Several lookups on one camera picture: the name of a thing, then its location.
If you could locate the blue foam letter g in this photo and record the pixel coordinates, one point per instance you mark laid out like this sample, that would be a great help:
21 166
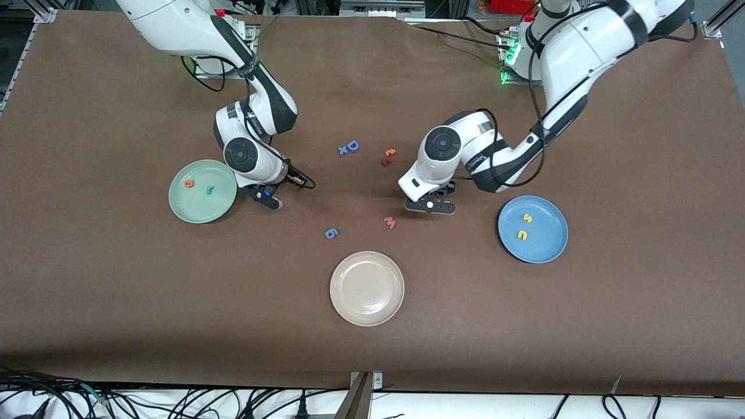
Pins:
329 234

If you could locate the red box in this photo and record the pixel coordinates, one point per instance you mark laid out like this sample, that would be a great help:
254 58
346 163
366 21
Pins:
512 6

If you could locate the pink foam letter w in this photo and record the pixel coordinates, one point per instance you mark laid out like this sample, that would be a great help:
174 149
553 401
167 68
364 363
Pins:
389 223

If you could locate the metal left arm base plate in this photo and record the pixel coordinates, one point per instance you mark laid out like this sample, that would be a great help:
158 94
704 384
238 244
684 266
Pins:
512 81

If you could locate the beige round plate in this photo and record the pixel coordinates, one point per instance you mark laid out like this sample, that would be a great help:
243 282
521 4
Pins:
366 288

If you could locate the black power plug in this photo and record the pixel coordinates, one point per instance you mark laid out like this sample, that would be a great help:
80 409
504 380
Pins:
301 407

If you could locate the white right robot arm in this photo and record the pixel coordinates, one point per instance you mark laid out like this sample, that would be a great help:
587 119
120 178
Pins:
174 23

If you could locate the white paper tag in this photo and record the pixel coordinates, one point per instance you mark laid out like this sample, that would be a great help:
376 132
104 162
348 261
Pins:
616 384

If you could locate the grey power strip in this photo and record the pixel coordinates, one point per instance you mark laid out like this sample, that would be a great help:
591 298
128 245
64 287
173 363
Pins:
381 7

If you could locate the grey metal table bracket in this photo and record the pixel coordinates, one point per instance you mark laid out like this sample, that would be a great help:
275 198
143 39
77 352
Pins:
361 401

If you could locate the aluminium frame rail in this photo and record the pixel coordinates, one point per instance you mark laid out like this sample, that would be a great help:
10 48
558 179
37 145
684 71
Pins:
713 28
45 15

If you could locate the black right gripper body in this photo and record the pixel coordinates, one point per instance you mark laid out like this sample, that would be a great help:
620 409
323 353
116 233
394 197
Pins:
295 177

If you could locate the blue foam letter D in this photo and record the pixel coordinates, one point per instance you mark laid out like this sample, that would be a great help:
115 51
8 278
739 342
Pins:
348 145

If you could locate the pale green round plate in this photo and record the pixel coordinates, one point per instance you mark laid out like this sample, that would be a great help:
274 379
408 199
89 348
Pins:
198 206

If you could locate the blue round plate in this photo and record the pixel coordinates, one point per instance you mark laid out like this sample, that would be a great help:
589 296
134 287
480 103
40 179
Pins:
541 244

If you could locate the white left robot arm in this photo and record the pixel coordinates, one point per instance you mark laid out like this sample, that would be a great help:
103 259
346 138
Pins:
582 46

